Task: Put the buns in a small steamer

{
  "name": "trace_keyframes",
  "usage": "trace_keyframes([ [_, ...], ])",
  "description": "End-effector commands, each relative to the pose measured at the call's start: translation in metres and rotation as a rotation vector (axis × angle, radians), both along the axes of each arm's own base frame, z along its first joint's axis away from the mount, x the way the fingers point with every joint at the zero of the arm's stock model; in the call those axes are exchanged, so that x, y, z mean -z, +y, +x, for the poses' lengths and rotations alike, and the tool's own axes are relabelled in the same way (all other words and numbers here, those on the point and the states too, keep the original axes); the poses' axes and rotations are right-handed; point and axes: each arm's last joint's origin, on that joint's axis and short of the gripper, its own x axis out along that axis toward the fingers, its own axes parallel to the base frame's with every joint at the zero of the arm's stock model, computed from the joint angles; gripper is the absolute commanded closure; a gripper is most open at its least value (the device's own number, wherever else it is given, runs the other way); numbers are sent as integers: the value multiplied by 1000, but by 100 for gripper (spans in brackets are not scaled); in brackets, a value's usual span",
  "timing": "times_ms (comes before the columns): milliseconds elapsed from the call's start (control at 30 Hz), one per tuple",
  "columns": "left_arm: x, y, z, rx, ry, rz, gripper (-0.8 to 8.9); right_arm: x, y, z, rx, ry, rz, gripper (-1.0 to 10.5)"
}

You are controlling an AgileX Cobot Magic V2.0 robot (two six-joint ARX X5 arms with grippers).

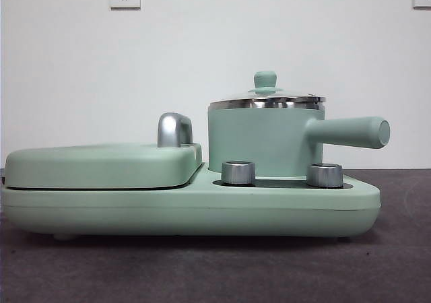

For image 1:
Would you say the mint green pot with handle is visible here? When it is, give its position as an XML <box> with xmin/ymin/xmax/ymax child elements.
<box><xmin>207</xmin><ymin>99</ymin><xmax>391</xmax><ymax>178</ymax></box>

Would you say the chrome griddle cover handle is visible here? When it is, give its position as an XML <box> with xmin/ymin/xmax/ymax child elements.
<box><xmin>157</xmin><ymin>112</ymin><xmax>193</xmax><ymax>148</ymax></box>

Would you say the silver control knob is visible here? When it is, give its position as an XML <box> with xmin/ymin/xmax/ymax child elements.
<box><xmin>306</xmin><ymin>162</ymin><xmax>343</xmax><ymax>188</ymax></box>
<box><xmin>221</xmin><ymin>160</ymin><xmax>257</xmax><ymax>185</ymax></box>

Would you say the glass pot lid green knob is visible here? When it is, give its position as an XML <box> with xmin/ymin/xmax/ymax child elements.
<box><xmin>210</xmin><ymin>71</ymin><xmax>327</xmax><ymax>104</ymax></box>

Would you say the mint green breakfast machine base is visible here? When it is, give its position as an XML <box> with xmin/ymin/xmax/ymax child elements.
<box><xmin>0</xmin><ymin>161</ymin><xmax>381</xmax><ymax>242</ymax></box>

